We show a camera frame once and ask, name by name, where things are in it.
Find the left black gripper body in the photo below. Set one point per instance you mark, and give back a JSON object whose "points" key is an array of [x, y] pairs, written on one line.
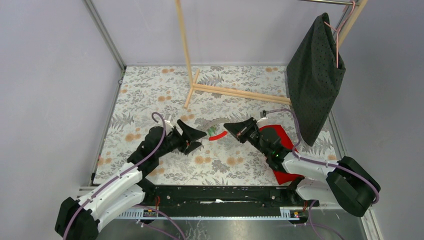
{"points": [[175, 140]]}

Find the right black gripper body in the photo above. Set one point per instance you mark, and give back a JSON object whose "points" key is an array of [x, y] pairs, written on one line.
{"points": [[254, 140]]}

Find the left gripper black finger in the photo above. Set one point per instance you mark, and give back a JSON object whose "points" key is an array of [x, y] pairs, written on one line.
{"points": [[190, 134], [191, 146]]}

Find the large keyring with red handle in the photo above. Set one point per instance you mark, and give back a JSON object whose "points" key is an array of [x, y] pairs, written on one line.
{"points": [[214, 125]]}

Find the green key tag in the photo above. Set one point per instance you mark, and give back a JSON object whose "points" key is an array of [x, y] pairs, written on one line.
{"points": [[211, 133]]}

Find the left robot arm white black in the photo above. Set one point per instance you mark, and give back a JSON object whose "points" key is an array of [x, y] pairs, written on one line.
{"points": [[84, 218]]}

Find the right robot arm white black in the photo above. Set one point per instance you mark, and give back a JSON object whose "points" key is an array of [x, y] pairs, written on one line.
{"points": [[343, 182]]}

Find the floral patterned table mat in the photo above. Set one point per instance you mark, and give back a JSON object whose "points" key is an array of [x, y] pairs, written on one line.
{"points": [[164, 89]]}

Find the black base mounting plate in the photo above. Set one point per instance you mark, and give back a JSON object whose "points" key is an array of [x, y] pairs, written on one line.
{"points": [[224, 199]]}

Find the red cloth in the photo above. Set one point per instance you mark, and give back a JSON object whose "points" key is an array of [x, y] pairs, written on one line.
{"points": [[275, 144]]}

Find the dark dotted hanging garment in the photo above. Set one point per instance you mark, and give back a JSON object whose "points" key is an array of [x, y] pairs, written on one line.
{"points": [[314, 78]]}

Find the pink clothes hanger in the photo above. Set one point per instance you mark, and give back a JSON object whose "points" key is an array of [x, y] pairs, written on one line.
{"points": [[338, 30]]}

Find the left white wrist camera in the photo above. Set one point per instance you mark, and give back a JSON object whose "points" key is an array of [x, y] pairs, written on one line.
{"points": [[168, 119]]}

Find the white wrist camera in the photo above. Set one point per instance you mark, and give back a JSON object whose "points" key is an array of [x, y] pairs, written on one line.
{"points": [[263, 114], [168, 119]]}

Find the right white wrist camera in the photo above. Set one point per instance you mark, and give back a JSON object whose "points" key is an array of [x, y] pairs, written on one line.
{"points": [[263, 114]]}

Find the slotted cable duct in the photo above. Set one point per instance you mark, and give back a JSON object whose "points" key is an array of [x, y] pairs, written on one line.
{"points": [[261, 214]]}

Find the aluminium frame post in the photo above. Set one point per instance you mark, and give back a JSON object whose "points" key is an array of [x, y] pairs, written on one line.
{"points": [[97, 20]]}

